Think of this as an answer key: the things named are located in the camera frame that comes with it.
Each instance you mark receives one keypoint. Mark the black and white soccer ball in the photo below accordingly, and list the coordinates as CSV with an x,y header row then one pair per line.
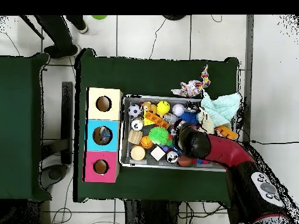
x,y
134,110

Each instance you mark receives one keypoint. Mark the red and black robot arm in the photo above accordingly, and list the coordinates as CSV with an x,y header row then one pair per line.
x,y
224,149

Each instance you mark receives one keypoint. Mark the black upright panel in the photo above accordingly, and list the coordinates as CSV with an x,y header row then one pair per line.
x,y
67,116

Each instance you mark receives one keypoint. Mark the orange plastic tray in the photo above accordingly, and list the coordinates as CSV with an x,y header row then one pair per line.
x,y
226,132
158,120

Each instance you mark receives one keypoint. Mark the colourful dotted cloth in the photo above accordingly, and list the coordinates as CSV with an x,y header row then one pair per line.
x,y
191,88

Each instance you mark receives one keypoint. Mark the wooden box with three holes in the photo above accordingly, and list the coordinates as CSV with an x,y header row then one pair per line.
x,y
112,140

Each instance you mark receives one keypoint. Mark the dark green table cloth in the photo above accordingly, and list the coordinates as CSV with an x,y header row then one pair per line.
x,y
18,128
151,77

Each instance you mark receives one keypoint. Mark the grey round stand foot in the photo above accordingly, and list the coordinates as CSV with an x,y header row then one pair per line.
x,y
55,173

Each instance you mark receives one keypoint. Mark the small green object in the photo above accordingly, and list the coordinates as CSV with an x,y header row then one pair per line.
x,y
99,17

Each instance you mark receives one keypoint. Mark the black slanted rod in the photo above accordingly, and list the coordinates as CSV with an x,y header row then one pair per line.
x,y
28,23

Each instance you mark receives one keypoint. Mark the black round object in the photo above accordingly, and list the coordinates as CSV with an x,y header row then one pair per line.
x,y
174,17

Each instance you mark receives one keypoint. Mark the silver pull-tab can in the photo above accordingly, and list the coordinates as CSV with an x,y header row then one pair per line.
x,y
136,124

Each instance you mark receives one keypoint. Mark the person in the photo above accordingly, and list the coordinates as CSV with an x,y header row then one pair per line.
x,y
58,32

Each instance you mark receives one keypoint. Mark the orange toy basketball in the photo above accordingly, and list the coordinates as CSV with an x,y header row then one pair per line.
x,y
146,142

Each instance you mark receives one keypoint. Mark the yellow ball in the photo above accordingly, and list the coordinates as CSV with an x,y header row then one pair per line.
x,y
163,107

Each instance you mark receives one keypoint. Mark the green spiky ball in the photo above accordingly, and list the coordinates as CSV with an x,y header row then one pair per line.
x,y
158,135

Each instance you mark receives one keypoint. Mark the mint green cloth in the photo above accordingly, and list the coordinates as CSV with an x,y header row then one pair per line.
x,y
222,107

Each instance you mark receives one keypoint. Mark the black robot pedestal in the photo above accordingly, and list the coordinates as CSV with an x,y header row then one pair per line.
x,y
151,213

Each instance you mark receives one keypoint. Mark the shallow mesh bin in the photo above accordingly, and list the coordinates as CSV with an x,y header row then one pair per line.
x,y
126,144

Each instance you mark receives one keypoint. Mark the toy hamburger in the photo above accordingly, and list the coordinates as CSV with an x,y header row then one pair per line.
x,y
137,152

